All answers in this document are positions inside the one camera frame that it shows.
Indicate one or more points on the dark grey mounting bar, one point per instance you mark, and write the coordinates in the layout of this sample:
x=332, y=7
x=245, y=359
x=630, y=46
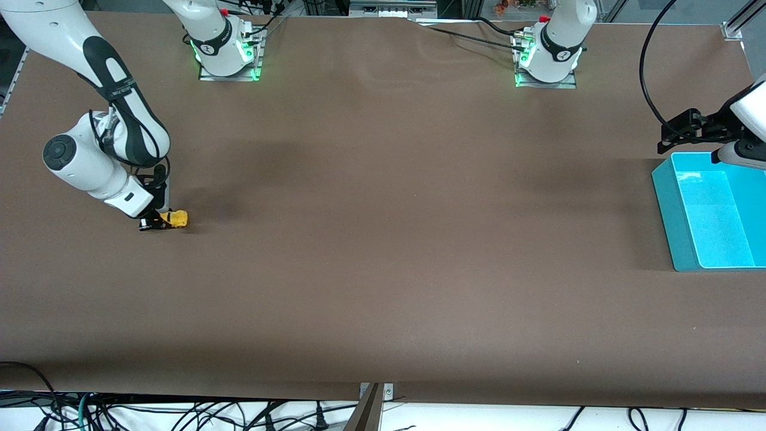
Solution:
x=365, y=413

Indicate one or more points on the teal plastic bin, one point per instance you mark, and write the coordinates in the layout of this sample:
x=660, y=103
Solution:
x=712, y=227

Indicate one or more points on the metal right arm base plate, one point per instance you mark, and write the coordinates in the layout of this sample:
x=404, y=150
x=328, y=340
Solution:
x=258, y=54

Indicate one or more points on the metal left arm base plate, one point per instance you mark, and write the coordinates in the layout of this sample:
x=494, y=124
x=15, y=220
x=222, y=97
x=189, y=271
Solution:
x=544, y=85

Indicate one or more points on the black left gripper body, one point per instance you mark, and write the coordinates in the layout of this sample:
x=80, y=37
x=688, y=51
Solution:
x=707, y=127

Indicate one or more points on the small metal bracket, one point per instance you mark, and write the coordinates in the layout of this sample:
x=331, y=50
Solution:
x=388, y=392

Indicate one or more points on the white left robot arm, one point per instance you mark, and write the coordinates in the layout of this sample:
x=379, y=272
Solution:
x=559, y=36

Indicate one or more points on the grey power strip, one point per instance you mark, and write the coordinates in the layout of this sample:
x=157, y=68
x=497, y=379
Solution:
x=392, y=7

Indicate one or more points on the yellow beetle toy car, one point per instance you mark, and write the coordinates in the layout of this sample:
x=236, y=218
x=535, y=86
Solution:
x=178, y=219

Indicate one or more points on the brown table cover mat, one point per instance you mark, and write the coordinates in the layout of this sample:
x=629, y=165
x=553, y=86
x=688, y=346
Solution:
x=383, y=239

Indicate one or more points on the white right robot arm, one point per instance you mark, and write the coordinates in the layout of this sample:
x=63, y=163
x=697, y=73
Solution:
x=66, y=36

